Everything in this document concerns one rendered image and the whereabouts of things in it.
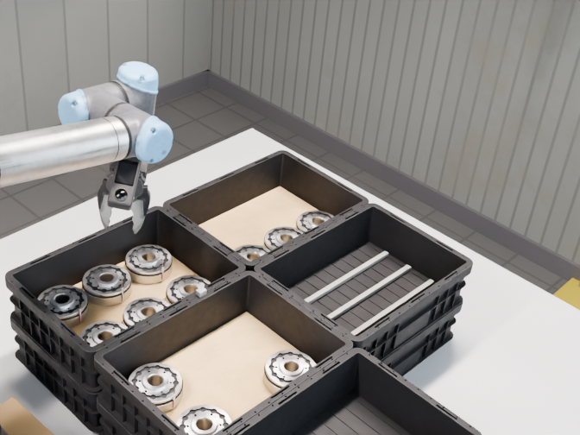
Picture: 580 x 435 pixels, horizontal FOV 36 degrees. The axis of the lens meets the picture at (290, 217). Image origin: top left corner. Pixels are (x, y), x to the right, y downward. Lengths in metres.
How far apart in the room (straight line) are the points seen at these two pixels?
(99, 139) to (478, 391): 1.02
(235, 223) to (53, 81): 1.95
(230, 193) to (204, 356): 0.52
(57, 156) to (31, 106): 2.54
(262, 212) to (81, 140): 0.85
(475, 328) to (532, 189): 1.45
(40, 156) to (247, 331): 0.67
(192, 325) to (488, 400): 0.66
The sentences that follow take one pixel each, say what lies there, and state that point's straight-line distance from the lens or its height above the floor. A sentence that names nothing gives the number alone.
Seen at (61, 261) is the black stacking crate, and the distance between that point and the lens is 1.93.
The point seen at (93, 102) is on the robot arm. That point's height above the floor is 1.33.
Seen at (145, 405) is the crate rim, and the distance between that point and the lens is 1.59.
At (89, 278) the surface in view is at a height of 0.86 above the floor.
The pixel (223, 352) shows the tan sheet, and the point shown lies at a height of 0.83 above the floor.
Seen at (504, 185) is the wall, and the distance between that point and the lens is 3.62.
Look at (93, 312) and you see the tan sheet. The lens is 1.92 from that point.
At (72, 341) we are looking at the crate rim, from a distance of 1.72.
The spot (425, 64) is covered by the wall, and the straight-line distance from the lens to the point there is 3.65.
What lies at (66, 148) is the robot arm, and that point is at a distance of 1.43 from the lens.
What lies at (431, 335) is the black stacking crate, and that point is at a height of 0.77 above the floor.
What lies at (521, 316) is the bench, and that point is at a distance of 2.26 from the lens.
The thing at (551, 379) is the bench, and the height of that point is 0.70.
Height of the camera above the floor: 2.10
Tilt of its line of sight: 35 degrees down
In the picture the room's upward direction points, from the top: 6 degrees clockwise
